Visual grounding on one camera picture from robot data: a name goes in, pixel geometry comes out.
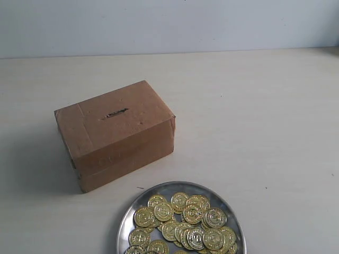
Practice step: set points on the brown cardboard slot box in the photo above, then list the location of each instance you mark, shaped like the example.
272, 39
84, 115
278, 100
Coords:
116, 133

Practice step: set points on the gold coin back middle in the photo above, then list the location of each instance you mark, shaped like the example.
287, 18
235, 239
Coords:
178, 202

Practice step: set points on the gold coin back left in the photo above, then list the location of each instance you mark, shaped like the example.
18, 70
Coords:
155, 199

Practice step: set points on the gold coin back right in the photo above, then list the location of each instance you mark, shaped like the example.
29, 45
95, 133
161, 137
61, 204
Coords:
199, 200

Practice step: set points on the gold coin upper left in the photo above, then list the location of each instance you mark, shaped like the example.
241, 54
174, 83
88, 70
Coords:
163, 211

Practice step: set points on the gold coin centre top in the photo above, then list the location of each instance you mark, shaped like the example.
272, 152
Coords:
192, 214

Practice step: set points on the round steel plate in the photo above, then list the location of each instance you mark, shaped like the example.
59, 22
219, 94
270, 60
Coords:
167, 189

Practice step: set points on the gold coin far left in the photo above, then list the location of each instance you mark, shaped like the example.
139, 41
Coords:
143, 217

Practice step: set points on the gold coin centre low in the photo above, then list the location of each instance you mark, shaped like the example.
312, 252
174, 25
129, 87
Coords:
168, 230

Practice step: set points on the gold coin right top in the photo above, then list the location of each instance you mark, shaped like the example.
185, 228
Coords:
214, 218

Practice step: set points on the gold coin lower left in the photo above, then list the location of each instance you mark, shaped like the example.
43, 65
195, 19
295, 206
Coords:
139, 237

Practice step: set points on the shiny gold coin front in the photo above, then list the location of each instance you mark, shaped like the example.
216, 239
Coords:
195, 238

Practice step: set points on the gold coin bottom left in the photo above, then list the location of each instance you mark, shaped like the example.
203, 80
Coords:
158, 246

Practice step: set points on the gold coin front right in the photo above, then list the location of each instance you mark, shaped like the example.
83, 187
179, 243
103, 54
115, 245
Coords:
213, 239

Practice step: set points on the gold coin far right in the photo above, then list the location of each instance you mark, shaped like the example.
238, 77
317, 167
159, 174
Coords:
229, 234

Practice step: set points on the gold coin bottom edge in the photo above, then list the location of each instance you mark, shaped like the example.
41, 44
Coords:
135, 249

